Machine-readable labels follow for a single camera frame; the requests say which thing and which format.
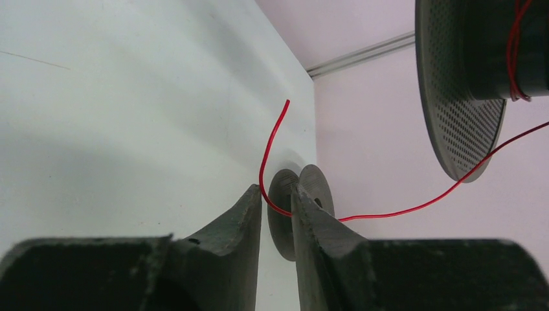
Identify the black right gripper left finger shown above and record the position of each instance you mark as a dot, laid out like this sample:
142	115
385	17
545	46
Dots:
216	268

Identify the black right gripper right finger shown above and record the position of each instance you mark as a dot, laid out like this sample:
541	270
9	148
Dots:
338	269

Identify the dark grey spool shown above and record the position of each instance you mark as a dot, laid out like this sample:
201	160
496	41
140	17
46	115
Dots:
292	192
473	57

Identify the right aluminium frame post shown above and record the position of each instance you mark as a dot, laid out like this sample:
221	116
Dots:
369	53

